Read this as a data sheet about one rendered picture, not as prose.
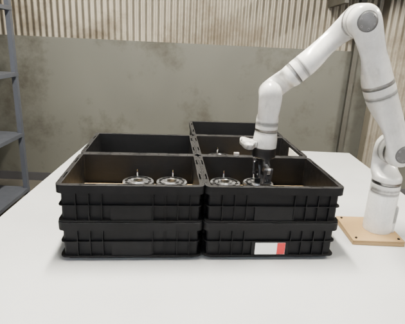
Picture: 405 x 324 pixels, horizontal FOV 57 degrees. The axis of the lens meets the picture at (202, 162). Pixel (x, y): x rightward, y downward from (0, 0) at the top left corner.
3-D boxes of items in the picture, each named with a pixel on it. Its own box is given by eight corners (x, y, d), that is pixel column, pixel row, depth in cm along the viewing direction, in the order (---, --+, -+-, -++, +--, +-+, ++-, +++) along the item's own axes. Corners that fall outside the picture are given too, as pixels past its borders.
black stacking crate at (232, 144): (281, 163, 165) (283, 138, 161) (303, 188, 137) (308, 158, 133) (191, 161, 161) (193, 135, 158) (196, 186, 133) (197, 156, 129)
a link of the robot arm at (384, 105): (373, 94, 106) (356, 89, 115) (394, 173, 115) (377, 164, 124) (402, 80, 105) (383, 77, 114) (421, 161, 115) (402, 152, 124)
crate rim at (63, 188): (197, 161, 130) (197, 155, 129) (204, 195, 101) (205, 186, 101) (80, 159, 126) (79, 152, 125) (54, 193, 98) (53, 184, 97)
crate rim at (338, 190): (308, 163, 134) (308, 157, 133) (345, 196, 105) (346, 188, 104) (197, 161, 130) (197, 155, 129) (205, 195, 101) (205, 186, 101)
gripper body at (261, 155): (280, 148, 115) (276, 177, 118) (271, 141, 123) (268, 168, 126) (256, 148, 114) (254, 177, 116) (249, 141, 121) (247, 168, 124)
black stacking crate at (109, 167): (195, 187, 133) (197, 156, 129) (202, 225, 104) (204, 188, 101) (81, 186, 129) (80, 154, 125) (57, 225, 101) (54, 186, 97)
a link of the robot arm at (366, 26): (381, -4, 96) (402, 86, 105) (367, -3, 105) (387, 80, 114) (346, 11, 98) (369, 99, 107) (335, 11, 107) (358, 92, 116)
